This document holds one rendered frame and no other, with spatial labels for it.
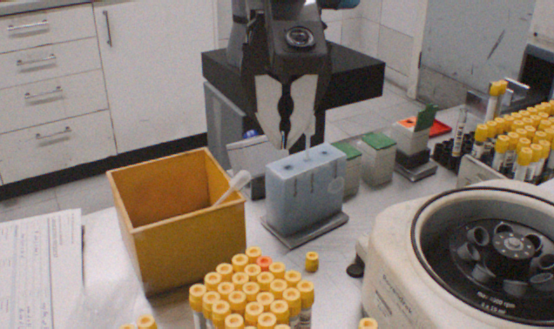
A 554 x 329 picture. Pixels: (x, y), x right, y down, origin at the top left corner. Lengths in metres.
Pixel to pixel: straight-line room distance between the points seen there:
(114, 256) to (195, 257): 0.13
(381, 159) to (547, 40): 0.48
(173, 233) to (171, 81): 1.87
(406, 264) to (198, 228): 0.23
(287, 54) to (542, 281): 0.31
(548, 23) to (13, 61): 1.87
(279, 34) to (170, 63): 1.96
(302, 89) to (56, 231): 0.39
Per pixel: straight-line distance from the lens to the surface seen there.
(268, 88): 0.51
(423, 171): 0.81
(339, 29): 3.57
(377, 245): 0.50
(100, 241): 0.71
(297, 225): 0.66
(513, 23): 2.71
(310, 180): 0.64
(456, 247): 0.53
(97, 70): 2.29
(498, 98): 0.94
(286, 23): 0.44
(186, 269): 0.60
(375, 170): 0.77
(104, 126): 2.39
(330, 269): 0.63
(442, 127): 0.98
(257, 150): 0.73
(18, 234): 0.74
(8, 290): 0.66
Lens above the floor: 1.31
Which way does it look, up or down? 31 degrees down
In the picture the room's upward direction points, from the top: straight up
